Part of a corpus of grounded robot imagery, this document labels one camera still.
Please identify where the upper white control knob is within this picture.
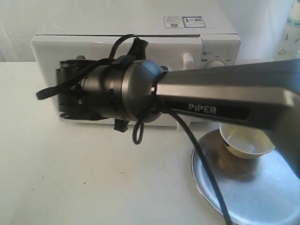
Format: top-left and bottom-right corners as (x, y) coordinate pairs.
(204, 60), (225, 69)

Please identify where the round stainless steel tray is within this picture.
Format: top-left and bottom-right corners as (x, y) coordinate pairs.
(198, 129), (300, 225)

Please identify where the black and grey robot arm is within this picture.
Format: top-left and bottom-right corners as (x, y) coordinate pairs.
(58, 60), (300, 152)

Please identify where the white microwave oven body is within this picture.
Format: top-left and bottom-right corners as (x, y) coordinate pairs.
(35, 0), (240, 127)

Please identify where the warning label sticker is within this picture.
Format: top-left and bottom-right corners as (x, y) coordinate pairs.
(164, 16), (206, 28)

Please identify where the black camera cable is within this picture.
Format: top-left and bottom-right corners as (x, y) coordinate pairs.
(36, 34), (233, 225)

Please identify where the beige ceramic bowl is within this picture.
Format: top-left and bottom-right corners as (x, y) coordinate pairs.
(219, 123), (275, 159)

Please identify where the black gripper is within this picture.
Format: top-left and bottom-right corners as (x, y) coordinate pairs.
(56, 60), (103, 120)

